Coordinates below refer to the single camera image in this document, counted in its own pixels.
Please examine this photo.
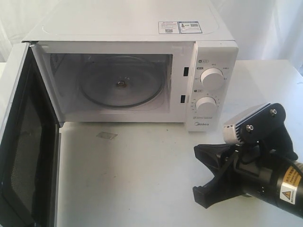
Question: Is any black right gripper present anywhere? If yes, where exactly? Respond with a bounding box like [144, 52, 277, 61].
[193, 144, 283, 209]

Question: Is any white microwave door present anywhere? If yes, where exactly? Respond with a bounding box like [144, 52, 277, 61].
[0, 43, 61, 227]

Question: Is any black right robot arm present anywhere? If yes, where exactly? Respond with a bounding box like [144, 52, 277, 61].
[193, 144, 303, 218]

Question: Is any lower white microwave knob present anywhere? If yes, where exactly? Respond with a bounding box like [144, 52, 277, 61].
[196, 97, 217, 116]

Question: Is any white microwave knob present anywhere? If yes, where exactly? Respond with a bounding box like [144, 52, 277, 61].
[196, 97, 217, 116]
[200, 68, 224, 91]

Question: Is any upper white microwave knob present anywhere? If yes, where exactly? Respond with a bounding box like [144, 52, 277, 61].
[200, 68, 224, 91]

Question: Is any glass microwave turntable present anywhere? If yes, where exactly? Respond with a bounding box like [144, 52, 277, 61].
[79, 56, 165, 108]

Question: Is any white microwave oven body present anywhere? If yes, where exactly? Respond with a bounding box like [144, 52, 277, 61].
[23, 0, 239, 131]

